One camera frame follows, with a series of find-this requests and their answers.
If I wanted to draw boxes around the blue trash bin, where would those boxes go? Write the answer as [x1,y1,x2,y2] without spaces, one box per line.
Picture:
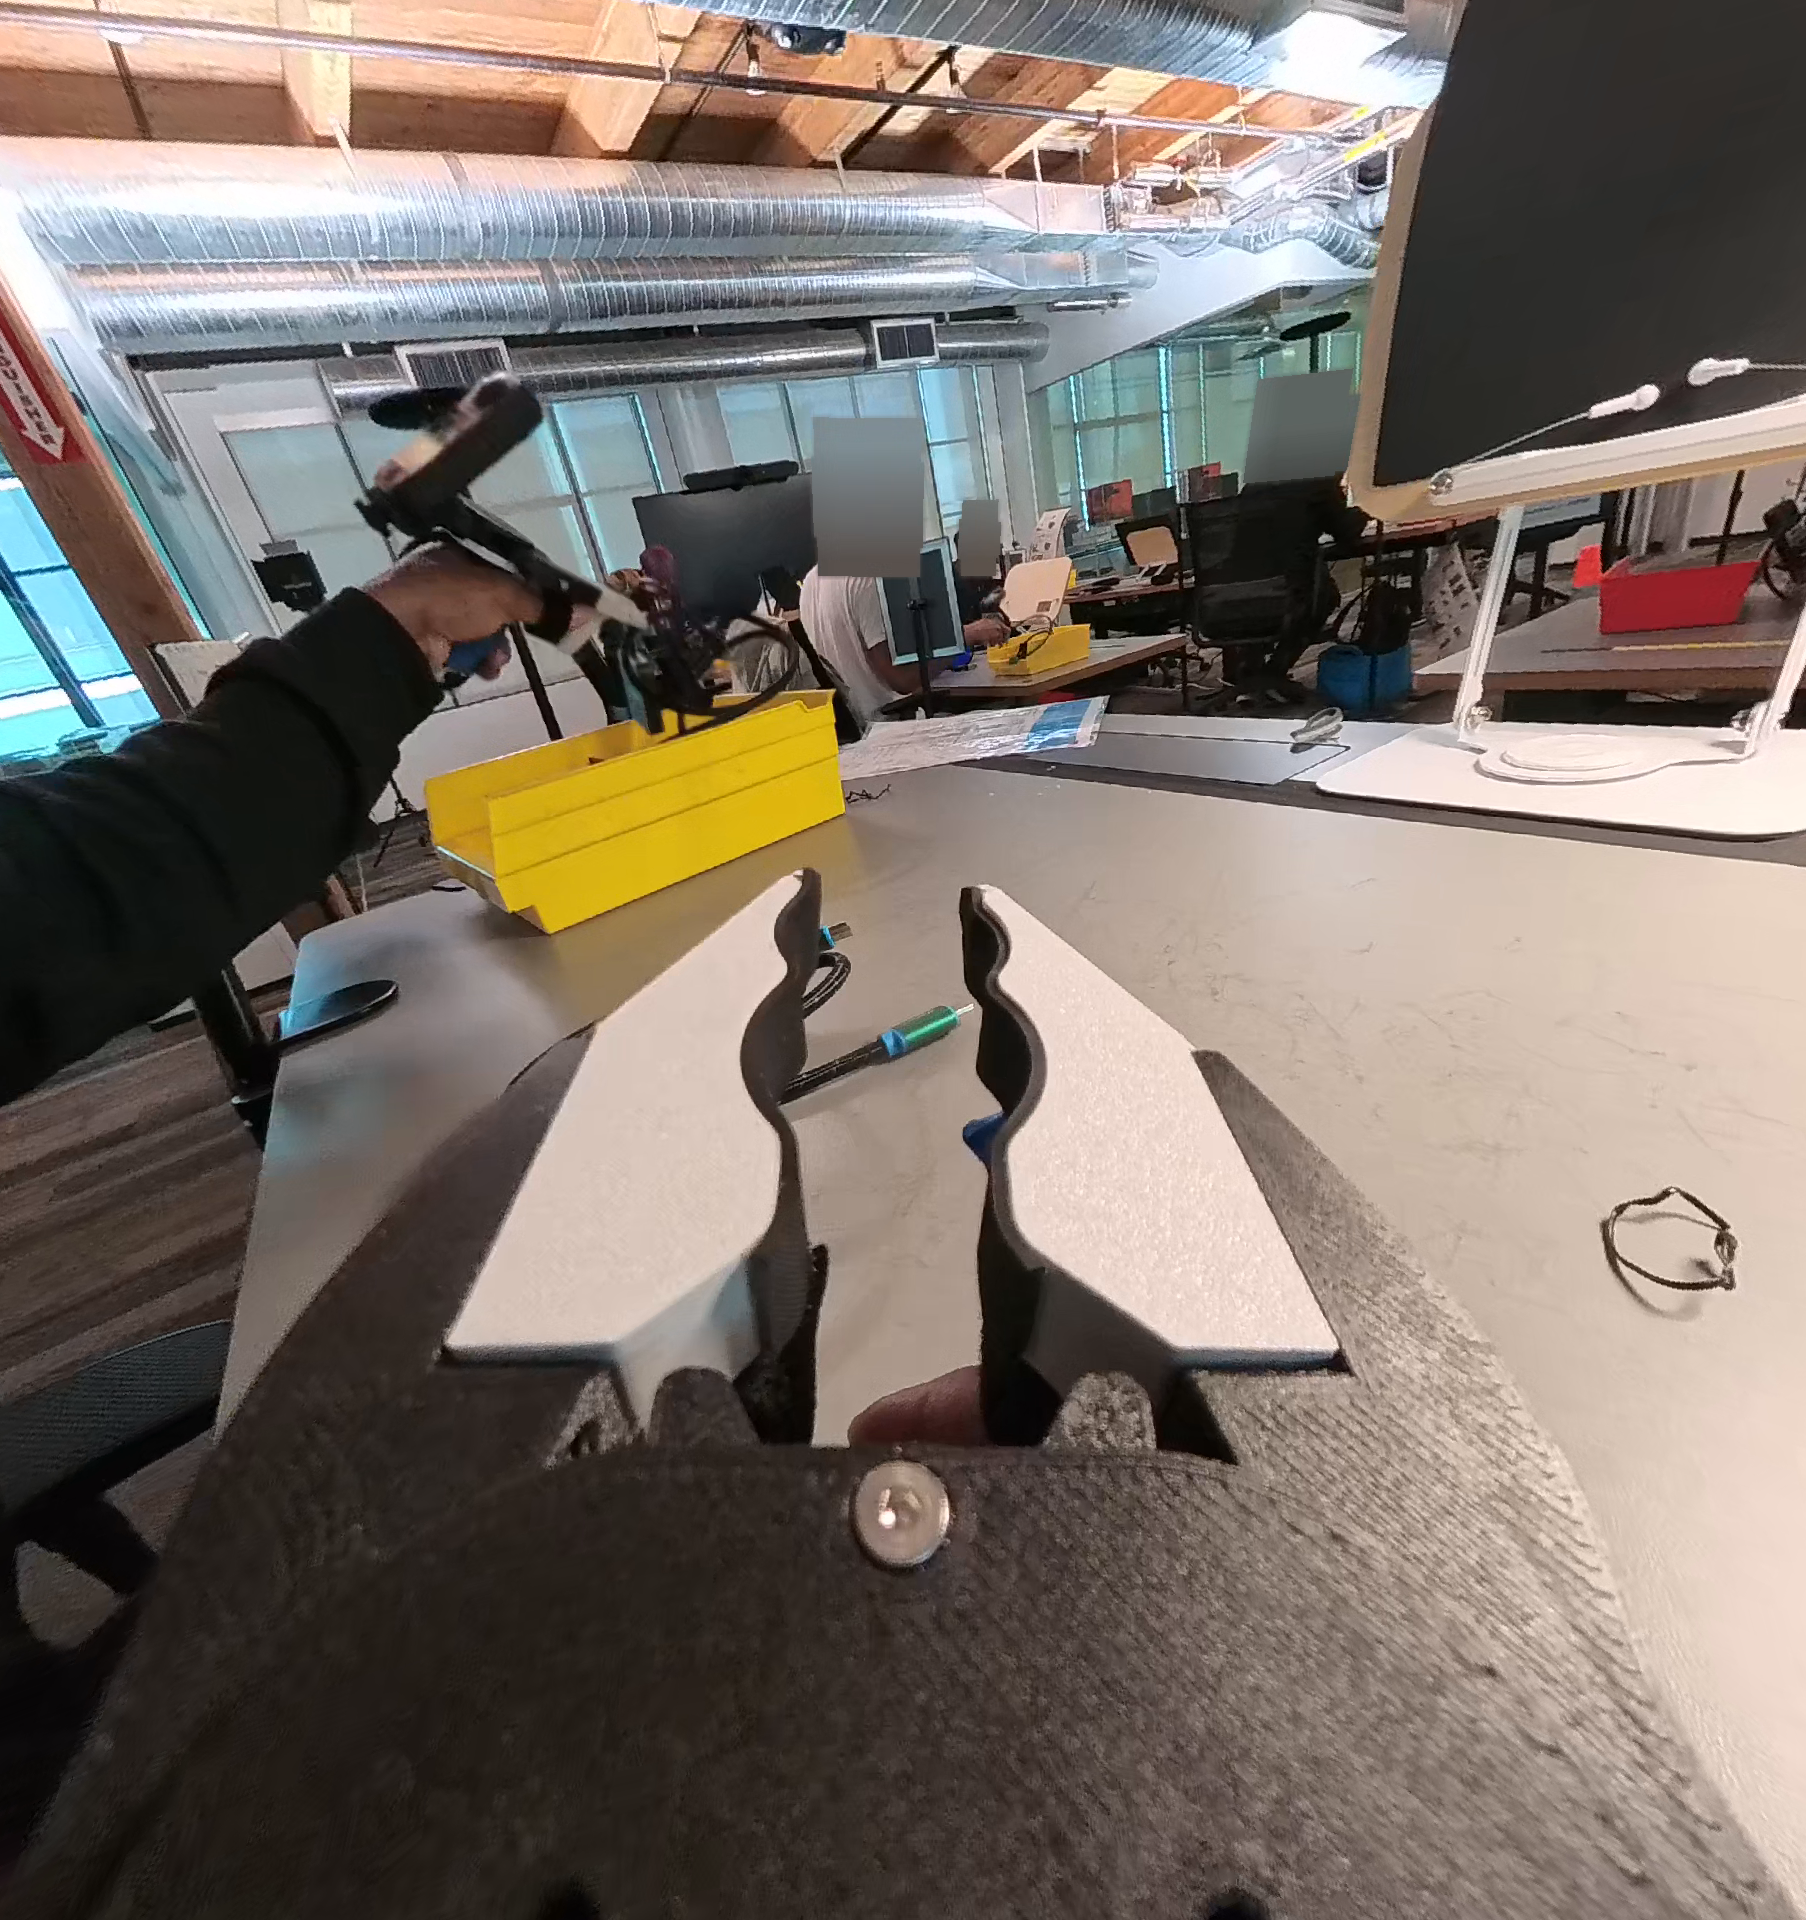
[1315,643,1419,719]

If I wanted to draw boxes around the red plastic bin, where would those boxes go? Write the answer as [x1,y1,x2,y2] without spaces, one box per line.
[1598,555,1762,636]

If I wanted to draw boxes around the silver ventilation duct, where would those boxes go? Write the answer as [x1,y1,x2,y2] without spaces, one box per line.
[319,322,1054,409]
[0,137,1130,269]
[71,255,1163,350]

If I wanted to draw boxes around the person's right hand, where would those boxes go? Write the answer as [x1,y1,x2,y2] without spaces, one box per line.
[847,1365,986,1452]

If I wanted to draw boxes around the black twist tie loop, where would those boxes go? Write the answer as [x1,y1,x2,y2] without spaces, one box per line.
[1600,1186,1740,1295]

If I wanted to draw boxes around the person's left forearm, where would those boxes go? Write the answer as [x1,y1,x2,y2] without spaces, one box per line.
[0,588,447,1133]

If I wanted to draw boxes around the person's left hand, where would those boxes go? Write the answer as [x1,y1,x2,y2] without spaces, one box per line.
[367,542,547,689]

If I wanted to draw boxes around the black computer monitor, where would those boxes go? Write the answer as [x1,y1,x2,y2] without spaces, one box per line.
[633,473,817,619]

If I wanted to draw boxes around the green HDMI cable braided black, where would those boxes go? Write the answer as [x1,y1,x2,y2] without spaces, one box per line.
[781,1002,979,1109]

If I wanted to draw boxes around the wooden post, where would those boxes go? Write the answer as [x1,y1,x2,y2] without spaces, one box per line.
[0,74,199,708]

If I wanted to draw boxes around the black light on tripod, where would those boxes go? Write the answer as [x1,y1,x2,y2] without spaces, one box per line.
[250,536,336,619]

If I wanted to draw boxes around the black office chair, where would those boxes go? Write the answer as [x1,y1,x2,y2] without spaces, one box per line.
[0,1320,233,1599]
[1186,487,1368,708]

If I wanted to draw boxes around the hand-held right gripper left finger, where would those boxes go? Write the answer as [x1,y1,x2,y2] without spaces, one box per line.
[440,870,829,1446]

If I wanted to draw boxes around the braided hdmi cable green plugs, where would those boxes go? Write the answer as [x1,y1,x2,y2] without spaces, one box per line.
[795,917,859,1053]

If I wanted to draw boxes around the background work table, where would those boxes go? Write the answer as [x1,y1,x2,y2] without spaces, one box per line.
[1419,570,1806,726]

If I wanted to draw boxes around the yellow plastic bin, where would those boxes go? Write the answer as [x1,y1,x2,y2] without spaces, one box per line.
[422,692,848,934]

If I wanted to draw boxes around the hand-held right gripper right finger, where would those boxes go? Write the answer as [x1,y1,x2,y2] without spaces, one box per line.
[960,882,1345,1450]

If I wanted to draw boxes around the dark grey desk panel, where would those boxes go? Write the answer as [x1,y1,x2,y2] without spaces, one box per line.
[1019,718,1413,789]

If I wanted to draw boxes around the clear plastic bag blue label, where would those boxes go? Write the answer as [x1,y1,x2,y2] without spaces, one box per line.
[843,697,1109,783]

